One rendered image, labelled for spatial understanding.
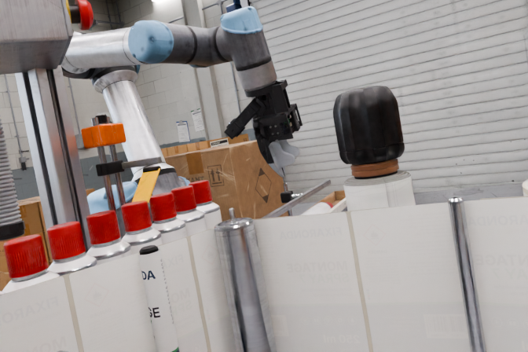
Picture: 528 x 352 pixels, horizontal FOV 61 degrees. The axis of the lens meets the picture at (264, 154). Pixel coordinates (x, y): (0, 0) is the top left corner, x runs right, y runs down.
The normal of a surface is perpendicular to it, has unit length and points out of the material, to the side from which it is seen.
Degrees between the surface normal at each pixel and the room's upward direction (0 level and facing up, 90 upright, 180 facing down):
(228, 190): 90
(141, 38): 88
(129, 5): 90
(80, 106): 90
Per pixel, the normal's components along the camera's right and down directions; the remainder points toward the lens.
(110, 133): 0.89, -0.13
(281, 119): -0.35, 0.44
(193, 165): -0.44, 0.12
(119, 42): -0.62, 0.03
